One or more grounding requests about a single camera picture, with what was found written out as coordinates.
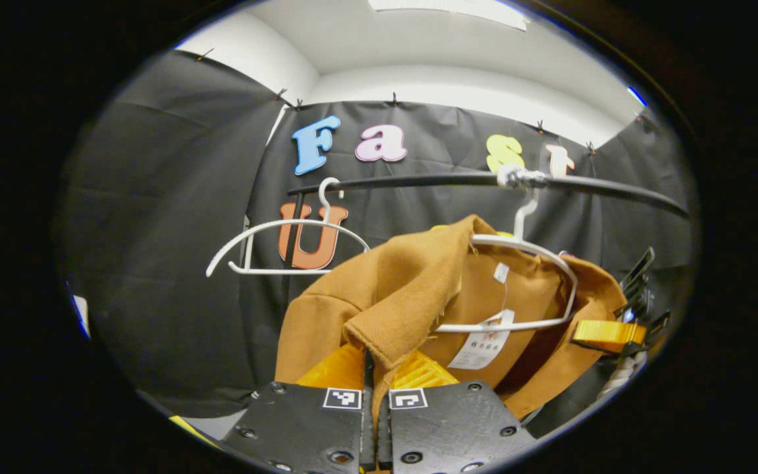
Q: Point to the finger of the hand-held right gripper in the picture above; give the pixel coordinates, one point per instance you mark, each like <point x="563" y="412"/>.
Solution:
<point x="606" y="334"/>
<point x="639" y="283"/>

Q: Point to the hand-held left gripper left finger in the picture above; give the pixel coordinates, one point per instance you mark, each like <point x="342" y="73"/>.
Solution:
<point x="300" y="428"/>

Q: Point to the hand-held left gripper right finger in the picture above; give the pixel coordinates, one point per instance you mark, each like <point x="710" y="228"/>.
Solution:
<point x="451" y="421"/>

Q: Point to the brown collared shirt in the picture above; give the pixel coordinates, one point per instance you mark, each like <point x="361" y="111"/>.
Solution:
<point x="405" y="289"/>

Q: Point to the white empty plastic hanger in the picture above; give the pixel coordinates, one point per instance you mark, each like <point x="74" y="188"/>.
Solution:
<point x="274" y="230"/>

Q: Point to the black clothes rack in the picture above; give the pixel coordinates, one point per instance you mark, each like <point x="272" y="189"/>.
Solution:
<point x="418" y="181"/>

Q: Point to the small ceiling light panel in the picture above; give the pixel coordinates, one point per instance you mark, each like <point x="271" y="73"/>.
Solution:
<point x="637" y="96"/>

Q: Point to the black backdrop cloth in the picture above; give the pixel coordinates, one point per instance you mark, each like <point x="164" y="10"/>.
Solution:
<point x="175" y="230"/>

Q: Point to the computer monitor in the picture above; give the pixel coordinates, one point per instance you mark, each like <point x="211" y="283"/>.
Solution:
<point x="81" y="315"/>

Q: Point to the large ceiling light panel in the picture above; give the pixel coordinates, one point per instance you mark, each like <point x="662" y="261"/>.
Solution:
<point x="451" y="10"/>

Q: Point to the white hanger taped to rail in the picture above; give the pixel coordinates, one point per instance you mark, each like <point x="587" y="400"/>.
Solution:
<point x="524" y="247"/>

